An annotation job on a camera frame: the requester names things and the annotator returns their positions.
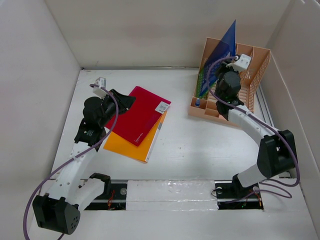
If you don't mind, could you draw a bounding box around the small blue-capped glue bottle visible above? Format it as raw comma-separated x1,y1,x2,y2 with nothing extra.
194,98,201,108

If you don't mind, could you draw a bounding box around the blue clip file folder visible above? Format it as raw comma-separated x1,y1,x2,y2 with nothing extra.
200,20,236,97

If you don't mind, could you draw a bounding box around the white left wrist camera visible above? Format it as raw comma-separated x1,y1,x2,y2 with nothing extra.
92,77,107,99

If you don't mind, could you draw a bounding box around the green clip file folder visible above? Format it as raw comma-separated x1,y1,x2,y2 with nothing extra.
194,67,205,99

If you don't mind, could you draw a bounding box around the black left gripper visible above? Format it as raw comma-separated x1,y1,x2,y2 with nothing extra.
98,89,136,127

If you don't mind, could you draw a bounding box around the orange book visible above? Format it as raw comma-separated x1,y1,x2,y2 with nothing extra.
103,111,167,163

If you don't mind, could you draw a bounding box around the peach plastic file organizer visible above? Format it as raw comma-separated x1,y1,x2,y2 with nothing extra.
188,37,271,125

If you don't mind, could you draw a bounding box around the magenta clip file folder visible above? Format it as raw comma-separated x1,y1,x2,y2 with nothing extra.
112,86,172,146

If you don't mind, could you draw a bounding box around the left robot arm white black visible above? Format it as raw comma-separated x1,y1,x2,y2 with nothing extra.
32,87,136,235

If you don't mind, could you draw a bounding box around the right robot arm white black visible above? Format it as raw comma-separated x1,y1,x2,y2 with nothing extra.
211,55,299,202

